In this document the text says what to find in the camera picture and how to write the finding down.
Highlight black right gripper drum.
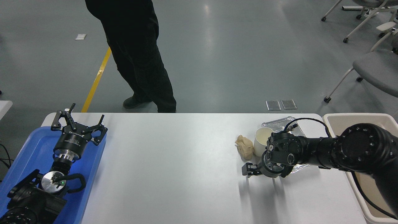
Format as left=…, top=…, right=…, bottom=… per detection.
left=257, top=151, right=294, bottom=179

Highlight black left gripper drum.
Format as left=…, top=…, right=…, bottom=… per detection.
left=53, top=123, right=93, bottom=156

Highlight white paper cup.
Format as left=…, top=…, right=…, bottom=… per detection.
left=253, top=127, right=275, bottom=157

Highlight crumpled tan paper ball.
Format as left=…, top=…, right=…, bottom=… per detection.
left=235, top=135, right=254, bottom=161

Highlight blue plastic tray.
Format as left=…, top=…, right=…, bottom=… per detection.
left=0, top=126, right=107, bottom=224

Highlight silver foil tray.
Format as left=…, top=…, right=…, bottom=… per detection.
left=262, top=116, right=311, bottom=173

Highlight small white side table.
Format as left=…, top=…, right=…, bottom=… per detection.
left=0, top=100, right=13, bottom=120

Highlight large pale plastic bin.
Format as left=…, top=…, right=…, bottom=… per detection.
left=322, top=113, right=398, bottom=220

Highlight grey seat office chair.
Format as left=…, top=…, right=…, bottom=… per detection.
left=323, top=21, right=398, bottom=103

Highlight black floor cables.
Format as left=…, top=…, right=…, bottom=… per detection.
left=0, top=144, right=14, bottom=171

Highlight white frame rolling chair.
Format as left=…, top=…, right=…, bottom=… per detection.
left=321, top=0, right=398, bottom=43

